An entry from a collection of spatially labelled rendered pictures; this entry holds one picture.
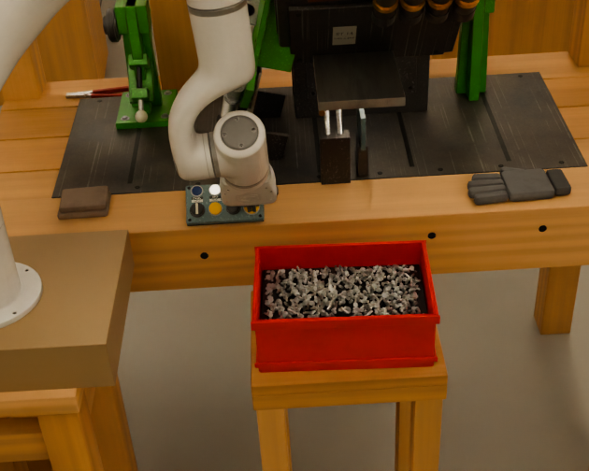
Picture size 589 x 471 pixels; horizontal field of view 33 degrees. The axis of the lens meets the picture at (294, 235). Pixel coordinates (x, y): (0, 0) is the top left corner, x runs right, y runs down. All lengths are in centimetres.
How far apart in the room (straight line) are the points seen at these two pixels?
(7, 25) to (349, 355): 77
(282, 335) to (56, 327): 37
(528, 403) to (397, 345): 116
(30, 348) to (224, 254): 48
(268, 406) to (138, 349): 131
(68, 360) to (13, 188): 62
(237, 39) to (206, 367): 156
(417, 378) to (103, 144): 91
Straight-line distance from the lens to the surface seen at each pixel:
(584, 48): 250
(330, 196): 196
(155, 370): 293
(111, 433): 210
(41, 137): 233
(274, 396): 172
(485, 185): 197
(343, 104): 182
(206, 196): 191
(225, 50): 151
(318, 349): 169
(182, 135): 158
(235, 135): 157
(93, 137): 225
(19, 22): 147
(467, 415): 276
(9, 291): 172
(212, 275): 197
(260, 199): 178
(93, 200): 198
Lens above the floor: 201
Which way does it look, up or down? 37 degrees down
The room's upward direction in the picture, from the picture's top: 3 degrees counter-clockwise
